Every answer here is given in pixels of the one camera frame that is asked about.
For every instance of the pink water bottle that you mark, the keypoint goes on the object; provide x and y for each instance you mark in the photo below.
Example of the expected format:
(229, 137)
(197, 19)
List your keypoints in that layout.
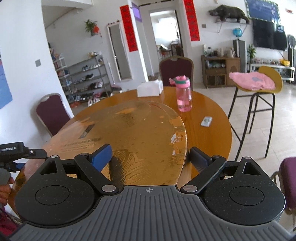
(183, 92)

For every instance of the purple chair right side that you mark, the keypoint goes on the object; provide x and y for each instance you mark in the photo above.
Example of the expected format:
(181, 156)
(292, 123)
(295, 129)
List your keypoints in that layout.
(286, 177)

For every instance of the standing mirror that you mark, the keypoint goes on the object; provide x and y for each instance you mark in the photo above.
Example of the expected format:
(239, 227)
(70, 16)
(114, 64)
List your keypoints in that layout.
(119, 51)

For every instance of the round wooden dining table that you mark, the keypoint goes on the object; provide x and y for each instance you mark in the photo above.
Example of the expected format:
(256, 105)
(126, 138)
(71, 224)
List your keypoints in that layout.
(149, 136)

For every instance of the blue globe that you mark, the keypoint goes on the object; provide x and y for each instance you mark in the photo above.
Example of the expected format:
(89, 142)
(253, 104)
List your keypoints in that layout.
(237, 32)

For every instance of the maroon chair far side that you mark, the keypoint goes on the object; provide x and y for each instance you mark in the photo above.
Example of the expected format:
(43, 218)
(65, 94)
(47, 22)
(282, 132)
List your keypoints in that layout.
(176, 66)

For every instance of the black wall television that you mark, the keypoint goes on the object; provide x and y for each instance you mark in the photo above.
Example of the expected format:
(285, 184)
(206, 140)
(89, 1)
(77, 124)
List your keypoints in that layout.
(269, 35)

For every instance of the metal shoe rack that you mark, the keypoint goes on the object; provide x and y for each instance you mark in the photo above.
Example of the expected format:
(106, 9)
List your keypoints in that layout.
(84, 81)

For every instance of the white tissue pack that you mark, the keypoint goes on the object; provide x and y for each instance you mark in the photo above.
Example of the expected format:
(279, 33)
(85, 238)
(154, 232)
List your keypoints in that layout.
(150, 88)

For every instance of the potted green plant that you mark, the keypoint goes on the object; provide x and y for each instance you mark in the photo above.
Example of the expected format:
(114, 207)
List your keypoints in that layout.
(251, 52)

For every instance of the maroon chair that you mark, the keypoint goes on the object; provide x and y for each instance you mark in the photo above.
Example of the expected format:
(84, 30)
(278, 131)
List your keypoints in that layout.
(176, 66)
(52, 113)

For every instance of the pink cloth on stool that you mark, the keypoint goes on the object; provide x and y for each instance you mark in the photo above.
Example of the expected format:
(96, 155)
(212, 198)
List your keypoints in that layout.
(252, 81)

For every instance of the maroon chair left side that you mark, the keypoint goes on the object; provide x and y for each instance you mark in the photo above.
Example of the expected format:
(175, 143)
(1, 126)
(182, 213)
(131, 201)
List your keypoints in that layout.
(52, 113)

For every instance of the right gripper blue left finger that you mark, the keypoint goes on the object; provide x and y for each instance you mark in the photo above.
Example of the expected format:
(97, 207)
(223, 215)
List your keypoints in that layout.
(91, 166)

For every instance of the small grey foil sachet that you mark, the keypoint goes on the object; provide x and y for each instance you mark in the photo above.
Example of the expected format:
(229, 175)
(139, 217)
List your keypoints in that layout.
(206, 122)

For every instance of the red door couplet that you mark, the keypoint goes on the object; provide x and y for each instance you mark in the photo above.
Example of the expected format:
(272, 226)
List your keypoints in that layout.
(128, 27)
(192, 20)

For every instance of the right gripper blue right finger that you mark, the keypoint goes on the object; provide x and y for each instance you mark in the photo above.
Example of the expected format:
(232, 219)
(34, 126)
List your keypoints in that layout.
(208, 167)

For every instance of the red door couplet left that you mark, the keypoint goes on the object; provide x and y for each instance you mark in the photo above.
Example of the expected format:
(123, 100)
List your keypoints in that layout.
(128, 27)

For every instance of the red door couplet right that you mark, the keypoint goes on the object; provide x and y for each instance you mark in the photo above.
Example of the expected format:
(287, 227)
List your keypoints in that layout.
(192, 20)

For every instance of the dark animal figurine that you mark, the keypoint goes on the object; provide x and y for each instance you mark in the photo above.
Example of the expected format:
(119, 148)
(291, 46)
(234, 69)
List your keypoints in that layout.
(225, 12)

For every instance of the yellow bar stool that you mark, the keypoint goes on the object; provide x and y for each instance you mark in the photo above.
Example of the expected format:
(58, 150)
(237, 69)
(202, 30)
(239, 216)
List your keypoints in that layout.
(260, 101)

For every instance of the wooden side cabinet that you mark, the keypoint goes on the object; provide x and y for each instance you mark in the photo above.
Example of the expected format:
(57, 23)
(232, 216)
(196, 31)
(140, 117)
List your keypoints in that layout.
(215, 71)

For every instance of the person left hand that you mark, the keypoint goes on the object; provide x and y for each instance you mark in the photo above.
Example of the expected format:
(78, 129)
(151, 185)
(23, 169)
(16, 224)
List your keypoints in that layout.
(5, 191)

